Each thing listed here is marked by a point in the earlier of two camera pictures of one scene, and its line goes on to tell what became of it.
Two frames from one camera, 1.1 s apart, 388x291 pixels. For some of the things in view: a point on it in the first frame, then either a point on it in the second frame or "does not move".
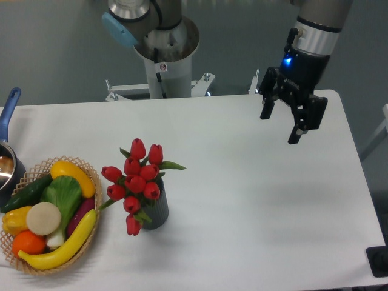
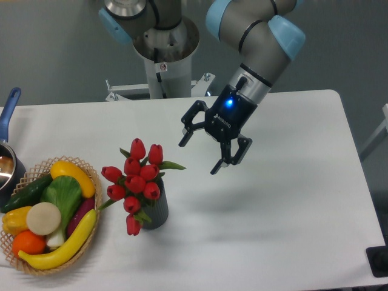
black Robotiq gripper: x=299 y=74 to x=230 y=113
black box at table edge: x=377 y=259 does not move
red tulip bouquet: x=138 y=183 does not move
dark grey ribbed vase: x=156 y=210 does not move
